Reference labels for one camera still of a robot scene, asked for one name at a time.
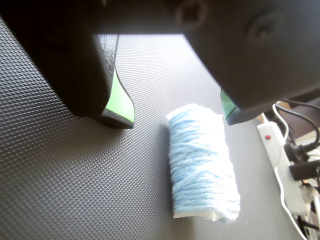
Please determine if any black power adapter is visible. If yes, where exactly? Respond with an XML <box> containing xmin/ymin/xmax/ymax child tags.
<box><xmin>289</xmin><ymin>159</ymin><xmax>320</xmax><ymax>182</ymax></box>

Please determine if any light blue yarn-wrapped block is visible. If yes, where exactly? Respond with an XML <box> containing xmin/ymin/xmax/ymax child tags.
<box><xmin>165</xmin><ymin>103</ymin><xmax>241</xmax><ymax>224</ymax></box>

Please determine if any thin white cable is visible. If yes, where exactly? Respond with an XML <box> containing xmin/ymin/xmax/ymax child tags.
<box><xmin>271</xmin><ymin>103</ymin><xmax>291</xmax><ymax>151</ymax></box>
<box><xmin>273</xmin><ymin>165</ymin><xmax>311</xmax><ymax>240</ymax></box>

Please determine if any thin black cable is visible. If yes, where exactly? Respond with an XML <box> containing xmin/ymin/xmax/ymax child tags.
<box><xmin>275</xmin><ymin>98</ymin><xmax>320</xmax><ymax>141</ymax></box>

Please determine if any black textured table mat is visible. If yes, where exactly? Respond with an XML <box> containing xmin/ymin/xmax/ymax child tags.
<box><xmin>0</xmin><ymin>17</ymin><xmax>305</xmax><ymax>240</ymax></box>

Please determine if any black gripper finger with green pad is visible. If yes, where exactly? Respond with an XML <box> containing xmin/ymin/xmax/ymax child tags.
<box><xmin>0</xmin><ymin>0</ymin><xmax>136</xmax><ymax>130</ymax></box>
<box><xmin>184</xmin><ymin>0</ymin><xmax>320</xmax><ymax>126</ymax></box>

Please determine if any white power strip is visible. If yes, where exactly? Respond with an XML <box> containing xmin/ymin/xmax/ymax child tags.
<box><xmin>256</xmin><ymin>119</ymin><xmax>309</xmax><ymax>216</ymax></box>

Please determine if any black power plug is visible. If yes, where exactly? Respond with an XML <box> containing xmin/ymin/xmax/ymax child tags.
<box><xmin>283</xmin><ymin>139</ymin><xmax>310</xmax><ymax>164</ymax></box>

